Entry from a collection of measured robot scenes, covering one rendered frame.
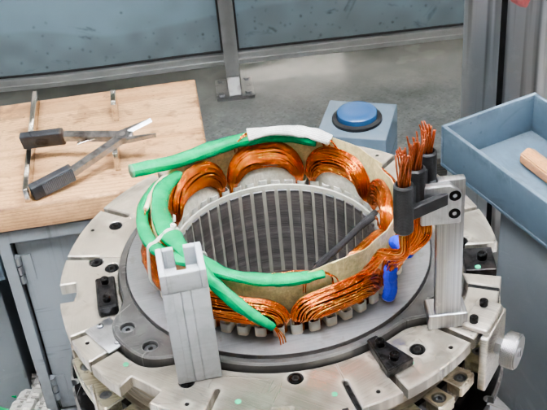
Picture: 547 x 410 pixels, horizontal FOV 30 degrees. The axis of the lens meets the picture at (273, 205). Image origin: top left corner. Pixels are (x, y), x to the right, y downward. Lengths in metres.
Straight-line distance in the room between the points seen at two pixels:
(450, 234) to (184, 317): 0.17
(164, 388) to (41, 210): 0.29
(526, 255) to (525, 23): 0.27
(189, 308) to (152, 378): 0.07
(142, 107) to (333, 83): 2.24
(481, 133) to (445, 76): 2.27
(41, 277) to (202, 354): 0.35
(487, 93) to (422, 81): 2.08
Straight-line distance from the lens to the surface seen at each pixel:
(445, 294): 0.66
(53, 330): 0.99
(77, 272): 0.75
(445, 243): 0.63
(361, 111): 1.00
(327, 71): 3.29
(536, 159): 0.94
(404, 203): 0.58
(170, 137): 0.95
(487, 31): 1.10
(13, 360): 1.06
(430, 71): 3.27
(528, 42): 1.09
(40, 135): 0.93
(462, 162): 0.93
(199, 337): 0.62
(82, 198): 0.89
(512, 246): 0.93
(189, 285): 0.60
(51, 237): 0.91
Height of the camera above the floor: 1.55
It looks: 36 degrees down
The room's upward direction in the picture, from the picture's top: 5 degrees counter-clockwise
